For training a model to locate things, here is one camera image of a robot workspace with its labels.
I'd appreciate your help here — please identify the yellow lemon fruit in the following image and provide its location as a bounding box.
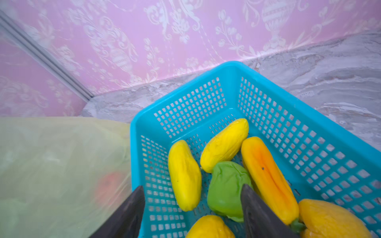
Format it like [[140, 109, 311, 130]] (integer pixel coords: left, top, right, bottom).
[[299, 199, 372, 238]]

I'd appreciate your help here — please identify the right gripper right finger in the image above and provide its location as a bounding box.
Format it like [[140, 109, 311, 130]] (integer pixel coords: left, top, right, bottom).
[[241, 184, 298, 238]]

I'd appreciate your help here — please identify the yellow round fruit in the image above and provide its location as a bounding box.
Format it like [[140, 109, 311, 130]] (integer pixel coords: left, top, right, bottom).
[[186, 215, 235, 238]]

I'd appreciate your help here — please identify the pink red fruit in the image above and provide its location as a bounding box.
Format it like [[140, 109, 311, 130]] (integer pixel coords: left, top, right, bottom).
[[94, 172, 126, 206]]

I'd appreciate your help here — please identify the yellow plastic bag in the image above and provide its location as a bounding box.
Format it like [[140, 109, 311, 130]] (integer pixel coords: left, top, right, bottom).
[[1, 117, 132, 238]]

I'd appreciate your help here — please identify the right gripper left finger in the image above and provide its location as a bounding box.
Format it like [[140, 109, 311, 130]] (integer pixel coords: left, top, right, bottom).
[[90, 185, 145, 238]]

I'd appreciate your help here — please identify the left corner aluminium post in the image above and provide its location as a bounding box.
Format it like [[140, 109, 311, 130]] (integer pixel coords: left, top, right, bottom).
[[1, 11, 94, 102]]

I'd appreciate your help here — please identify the green fruit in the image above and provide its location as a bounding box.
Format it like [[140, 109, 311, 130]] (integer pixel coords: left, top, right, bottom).
[[207, 161, 253, 223]]

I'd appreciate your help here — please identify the teal plastic basket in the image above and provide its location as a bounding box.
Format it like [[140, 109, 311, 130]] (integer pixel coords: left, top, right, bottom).
[[130, 61, 381, 238]]

